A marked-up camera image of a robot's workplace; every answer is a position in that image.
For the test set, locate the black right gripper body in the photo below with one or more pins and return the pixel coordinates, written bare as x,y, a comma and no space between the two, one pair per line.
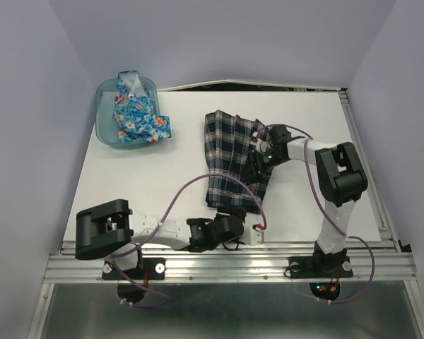
264,162

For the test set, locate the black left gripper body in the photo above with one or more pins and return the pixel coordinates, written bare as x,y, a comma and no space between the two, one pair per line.
240,212

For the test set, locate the navy plaid pleated skirt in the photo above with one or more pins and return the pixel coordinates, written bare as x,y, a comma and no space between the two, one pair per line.
226,146

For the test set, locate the blue floral skirt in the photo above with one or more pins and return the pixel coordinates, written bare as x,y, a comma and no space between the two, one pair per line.
134,111

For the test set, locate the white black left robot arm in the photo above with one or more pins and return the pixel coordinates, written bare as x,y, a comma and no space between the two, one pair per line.
112,232

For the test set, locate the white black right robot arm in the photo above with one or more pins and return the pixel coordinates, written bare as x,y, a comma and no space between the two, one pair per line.
337,180

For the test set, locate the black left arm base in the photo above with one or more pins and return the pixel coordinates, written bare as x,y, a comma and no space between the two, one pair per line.
148,269

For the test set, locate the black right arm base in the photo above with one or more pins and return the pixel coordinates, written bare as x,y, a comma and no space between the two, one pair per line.
319,265

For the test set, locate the clear blue plastic bin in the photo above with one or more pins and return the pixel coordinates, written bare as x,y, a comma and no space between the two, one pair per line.
106,128

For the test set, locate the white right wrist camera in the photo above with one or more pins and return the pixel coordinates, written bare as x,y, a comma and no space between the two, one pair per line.
258,144

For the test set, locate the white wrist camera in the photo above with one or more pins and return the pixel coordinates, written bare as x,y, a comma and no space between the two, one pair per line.
258,144
253,235

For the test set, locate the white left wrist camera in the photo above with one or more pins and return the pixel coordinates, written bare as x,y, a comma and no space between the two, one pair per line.
253,235

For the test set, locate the aluminium table frame rail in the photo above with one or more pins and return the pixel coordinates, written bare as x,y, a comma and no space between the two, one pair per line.
231,294

